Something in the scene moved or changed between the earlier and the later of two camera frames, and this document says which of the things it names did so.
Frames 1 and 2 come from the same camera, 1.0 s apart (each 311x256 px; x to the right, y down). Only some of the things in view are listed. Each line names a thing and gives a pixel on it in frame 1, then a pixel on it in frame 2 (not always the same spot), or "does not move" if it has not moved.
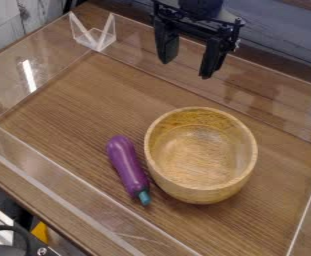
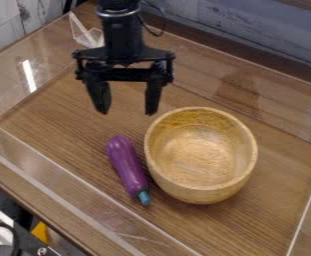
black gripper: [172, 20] to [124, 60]
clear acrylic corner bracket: [94, 38] does not move
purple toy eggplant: [129, 167] does not move
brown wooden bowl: [201, 152] does not move
